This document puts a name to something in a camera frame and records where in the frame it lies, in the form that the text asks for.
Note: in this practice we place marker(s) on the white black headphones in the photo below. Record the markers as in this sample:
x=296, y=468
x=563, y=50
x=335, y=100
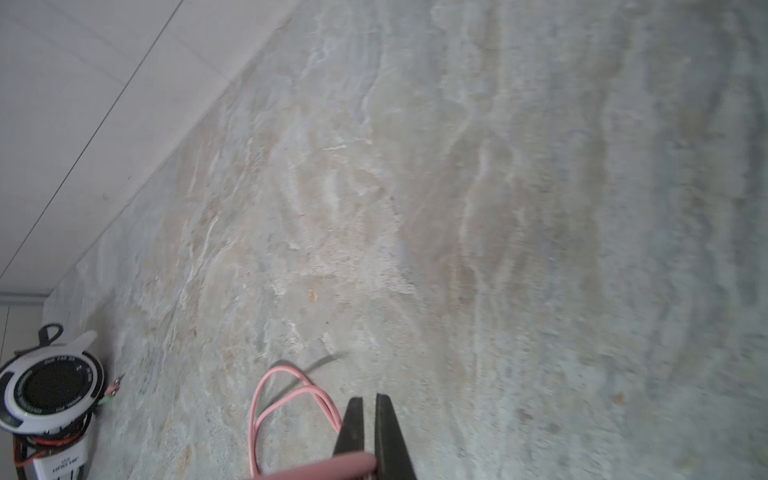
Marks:
x=49, y=396

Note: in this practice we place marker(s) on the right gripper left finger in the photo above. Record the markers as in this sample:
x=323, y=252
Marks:
x=351, y=436

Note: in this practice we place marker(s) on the pink headphones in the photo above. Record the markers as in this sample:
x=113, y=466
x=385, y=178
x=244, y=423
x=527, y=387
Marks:
x=354, y=465

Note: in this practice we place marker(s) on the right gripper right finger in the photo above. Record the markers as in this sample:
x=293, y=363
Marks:
x=393, y=459

